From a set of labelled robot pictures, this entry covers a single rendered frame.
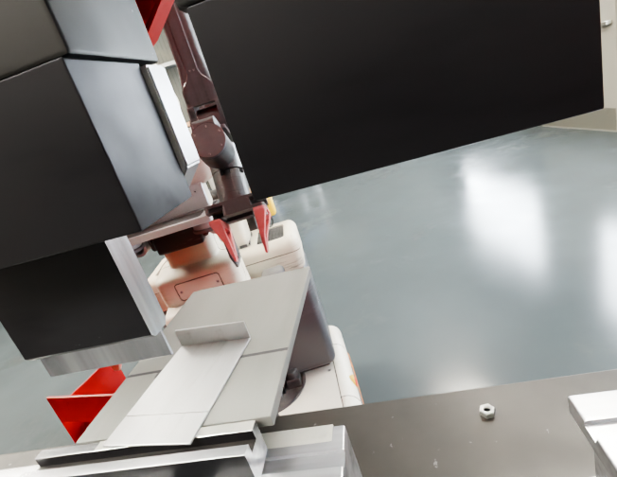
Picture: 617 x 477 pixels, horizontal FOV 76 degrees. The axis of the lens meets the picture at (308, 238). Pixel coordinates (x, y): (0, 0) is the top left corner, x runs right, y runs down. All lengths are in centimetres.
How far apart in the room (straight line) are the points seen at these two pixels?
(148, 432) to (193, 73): 56
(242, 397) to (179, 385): 8
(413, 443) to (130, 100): 38
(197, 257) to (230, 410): 76
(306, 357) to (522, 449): 112
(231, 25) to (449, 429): 40
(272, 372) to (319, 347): 111
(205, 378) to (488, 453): 27
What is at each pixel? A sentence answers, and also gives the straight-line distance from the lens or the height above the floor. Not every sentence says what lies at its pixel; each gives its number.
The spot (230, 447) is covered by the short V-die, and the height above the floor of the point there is 100.
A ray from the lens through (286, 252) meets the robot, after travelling 130.
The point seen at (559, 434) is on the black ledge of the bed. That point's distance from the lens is 45.
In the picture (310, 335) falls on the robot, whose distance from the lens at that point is 144.
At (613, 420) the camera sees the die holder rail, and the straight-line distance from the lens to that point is 34.
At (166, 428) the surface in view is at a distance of 37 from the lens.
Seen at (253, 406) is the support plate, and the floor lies 100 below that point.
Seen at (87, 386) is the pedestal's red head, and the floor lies 80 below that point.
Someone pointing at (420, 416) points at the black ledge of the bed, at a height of 87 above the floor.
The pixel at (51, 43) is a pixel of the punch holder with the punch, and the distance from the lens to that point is 21.
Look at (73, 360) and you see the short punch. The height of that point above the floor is 109.
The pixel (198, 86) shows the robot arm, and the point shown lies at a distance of 74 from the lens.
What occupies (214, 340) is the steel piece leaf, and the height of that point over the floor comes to 100.
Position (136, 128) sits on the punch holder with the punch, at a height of 122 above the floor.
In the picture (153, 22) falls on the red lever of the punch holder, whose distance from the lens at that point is 30.
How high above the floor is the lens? 121
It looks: 19 degrees down
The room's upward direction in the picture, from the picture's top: 18 degrees counter-clockwise
